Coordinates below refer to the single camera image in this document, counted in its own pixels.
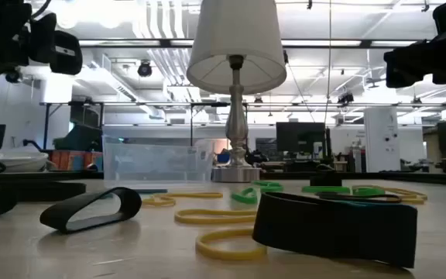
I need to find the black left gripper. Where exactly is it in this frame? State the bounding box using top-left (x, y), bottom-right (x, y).
top-left (48, 29), bottom-right (84, 76)

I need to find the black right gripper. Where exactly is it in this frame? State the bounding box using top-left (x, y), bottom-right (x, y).
top-left (383, 36), bottom-right (446, 89)

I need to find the teal rubber band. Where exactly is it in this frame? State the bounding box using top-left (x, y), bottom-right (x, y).
top-left (99, 188), bottom-right (169, 200)

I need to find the yellow rubber band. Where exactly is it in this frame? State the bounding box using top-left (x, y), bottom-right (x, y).
top-left (140, 195), bottom-right (177, 208)
top-left (160, 191), bottom-right (225, 200)
top-left (352, 184), bottom-right (429, 205)
top-left (173, 208), bottom-right (259, 226)
top-left (195, 227), bottom-right (268, 261)

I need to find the thin dark rubber band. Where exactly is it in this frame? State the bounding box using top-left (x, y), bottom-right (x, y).
top-left (315, 191), bottom-right (403, 204)

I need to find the clear plastic bin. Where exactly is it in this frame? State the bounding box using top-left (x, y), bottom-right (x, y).
top-left (101, 135), bottom-right (215, 184)

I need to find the large wide black rubber band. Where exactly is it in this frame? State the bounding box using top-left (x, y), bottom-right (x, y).
top-left (252, 191), bottom-right (418, 269)

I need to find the white pillar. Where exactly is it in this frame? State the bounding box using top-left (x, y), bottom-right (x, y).
top-left (363, 106), bottom-right (401, 173)

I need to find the dark teal box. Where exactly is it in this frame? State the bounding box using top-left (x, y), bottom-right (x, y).
top-left (53, 123), bottom-right (104, 152)

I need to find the orange printed box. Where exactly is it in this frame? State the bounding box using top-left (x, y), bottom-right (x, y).
top-left (50, 150), bottom-right (104, 172)

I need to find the white bowl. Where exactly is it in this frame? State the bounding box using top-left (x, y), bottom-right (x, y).
top-left (0, 149), bottom-right (50, 173)

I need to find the white shade silver table lamp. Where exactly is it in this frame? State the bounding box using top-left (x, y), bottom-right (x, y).
top-left (186, 0), bottom-right (288, 184)

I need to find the thin hanging cable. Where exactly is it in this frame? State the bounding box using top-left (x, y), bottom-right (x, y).
top-left (323, 0), bottom-right (334, 126)

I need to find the black metal frame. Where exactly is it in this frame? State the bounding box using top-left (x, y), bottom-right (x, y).
top-left (39, 100), bottom-right (248, 151)

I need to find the black table edge rail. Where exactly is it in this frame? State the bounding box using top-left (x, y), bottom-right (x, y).
top-left (0, 170), bottom-right (446, 187)

